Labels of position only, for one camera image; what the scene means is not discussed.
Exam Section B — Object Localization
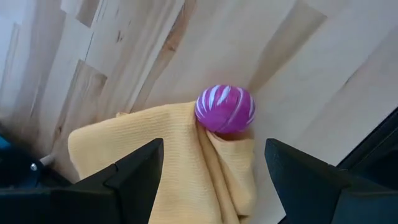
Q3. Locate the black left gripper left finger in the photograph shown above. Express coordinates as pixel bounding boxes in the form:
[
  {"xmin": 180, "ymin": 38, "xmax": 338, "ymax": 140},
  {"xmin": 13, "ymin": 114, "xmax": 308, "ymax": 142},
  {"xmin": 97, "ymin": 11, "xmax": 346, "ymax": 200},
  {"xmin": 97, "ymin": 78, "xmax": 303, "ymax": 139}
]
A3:
[{"xmin": 0, "ymin": 138, "xmax": 165, "ymax": 224}]

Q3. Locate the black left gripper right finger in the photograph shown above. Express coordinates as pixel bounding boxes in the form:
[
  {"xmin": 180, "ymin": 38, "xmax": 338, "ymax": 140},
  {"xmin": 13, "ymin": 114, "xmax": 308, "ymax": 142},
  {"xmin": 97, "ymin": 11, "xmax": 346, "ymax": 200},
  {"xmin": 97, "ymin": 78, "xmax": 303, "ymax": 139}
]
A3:
[{"xmin": 264, "ymin": 138, "xmax": 398, "ymax": 224}]

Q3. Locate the purple white striped toy onion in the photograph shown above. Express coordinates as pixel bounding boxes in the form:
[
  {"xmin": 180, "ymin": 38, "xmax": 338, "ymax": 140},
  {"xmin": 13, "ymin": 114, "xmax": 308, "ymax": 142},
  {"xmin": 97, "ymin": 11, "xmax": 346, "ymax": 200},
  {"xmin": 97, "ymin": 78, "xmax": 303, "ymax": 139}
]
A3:
[{"xmin": 195, "ymin": 84, "xmax": 257, "ymax": 134}]

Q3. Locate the yellow folded cloth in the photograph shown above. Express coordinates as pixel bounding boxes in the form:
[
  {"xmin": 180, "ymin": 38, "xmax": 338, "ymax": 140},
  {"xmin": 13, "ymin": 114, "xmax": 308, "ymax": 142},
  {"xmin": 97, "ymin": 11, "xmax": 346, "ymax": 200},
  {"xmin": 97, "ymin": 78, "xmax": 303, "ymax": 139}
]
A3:
[{"xmin": 67, "ymin": 101, "xmax": 257, "ymax": 224}]

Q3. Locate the black aluminium table frame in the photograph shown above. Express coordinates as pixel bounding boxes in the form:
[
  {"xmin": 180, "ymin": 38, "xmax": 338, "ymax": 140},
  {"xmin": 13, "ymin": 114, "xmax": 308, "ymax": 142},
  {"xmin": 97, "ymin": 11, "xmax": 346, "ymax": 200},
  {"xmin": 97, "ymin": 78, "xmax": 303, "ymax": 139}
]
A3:
[{"xmin": 0, "ymin": 107, "xmax": 398, "ymax": 224}]

